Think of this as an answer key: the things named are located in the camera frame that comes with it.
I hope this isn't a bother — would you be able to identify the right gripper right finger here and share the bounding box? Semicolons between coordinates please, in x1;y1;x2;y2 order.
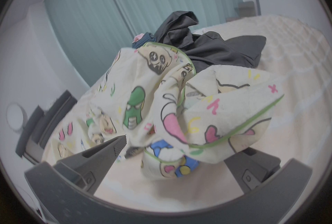
224;147;282;195

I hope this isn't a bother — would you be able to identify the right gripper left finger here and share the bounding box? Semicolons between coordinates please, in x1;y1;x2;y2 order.
53;135;127;195

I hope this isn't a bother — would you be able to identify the white printed pyjama top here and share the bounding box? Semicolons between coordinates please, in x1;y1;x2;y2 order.
41;41;285;182

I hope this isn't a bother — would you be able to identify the pile of clothes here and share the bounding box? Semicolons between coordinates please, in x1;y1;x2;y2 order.
132;32;158;49

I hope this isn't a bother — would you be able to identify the bed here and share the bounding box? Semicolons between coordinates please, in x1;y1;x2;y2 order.
41;0;332;209

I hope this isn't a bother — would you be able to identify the black garment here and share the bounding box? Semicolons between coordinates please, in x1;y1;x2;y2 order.
155;10;268;73

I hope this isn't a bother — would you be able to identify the grey bedside table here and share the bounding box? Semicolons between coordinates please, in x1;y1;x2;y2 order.
226;1;256;22

